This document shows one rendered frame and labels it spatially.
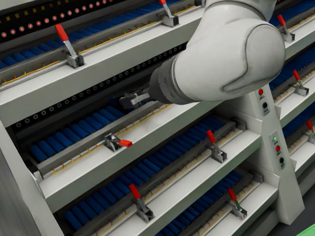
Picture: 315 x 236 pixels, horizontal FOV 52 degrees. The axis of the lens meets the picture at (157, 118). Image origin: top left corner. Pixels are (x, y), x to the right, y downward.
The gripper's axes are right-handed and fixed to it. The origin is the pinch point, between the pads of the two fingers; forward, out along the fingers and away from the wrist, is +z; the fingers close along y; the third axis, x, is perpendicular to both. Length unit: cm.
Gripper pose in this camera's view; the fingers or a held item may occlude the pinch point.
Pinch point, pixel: (128, 99)
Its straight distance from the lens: 76.8
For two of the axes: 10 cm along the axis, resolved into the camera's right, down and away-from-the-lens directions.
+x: 4.4, 8.8, 1.5
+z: -5.1, 1.1, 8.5
